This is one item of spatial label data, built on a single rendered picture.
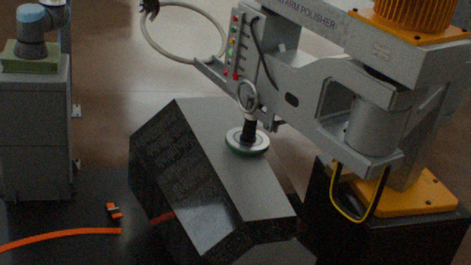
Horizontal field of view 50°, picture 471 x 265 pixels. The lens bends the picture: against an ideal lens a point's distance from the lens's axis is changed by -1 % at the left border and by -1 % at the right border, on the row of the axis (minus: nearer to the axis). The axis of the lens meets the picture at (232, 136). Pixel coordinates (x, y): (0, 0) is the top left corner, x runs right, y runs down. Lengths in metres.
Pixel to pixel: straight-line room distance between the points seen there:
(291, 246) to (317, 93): 0.65
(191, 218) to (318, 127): 0.71
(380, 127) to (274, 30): 0.64
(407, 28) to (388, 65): 0.12
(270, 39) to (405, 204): 1.03
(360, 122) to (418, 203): 0.88
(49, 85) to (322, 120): 1.63
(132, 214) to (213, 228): 1.23
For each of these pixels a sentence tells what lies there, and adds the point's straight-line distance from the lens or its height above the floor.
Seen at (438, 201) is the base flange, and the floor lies 0.78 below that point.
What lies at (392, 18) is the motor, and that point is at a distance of 1.65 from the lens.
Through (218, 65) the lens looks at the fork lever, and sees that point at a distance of 2.68.
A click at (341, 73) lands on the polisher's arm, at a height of 1.50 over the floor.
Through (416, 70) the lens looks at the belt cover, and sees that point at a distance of 1.61.
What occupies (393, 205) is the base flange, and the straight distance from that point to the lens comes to 2.52.
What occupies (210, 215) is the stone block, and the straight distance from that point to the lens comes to 2.21.
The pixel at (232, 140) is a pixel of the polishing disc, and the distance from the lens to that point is 2.46.
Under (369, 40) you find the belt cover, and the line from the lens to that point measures 1.71.
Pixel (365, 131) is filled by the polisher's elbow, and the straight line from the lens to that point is 1.82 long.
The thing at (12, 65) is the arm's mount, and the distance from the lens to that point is 3.10.
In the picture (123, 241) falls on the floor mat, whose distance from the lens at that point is 3.14.
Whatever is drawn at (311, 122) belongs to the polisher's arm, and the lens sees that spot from 1.98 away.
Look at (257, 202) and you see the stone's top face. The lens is 2.19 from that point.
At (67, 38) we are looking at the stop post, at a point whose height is 0.66.
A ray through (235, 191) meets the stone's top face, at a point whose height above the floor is 0.84.
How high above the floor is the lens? 2.19
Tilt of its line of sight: 31 degrees down
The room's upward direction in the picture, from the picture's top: 9 degrees clockwise
